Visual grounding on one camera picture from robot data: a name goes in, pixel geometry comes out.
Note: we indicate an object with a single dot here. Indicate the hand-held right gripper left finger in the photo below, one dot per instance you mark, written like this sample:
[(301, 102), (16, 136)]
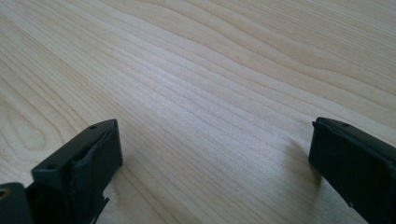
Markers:
[(77, 169)]

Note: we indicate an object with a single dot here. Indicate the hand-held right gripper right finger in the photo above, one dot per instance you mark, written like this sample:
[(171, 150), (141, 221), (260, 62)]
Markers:
[(355, 161)]

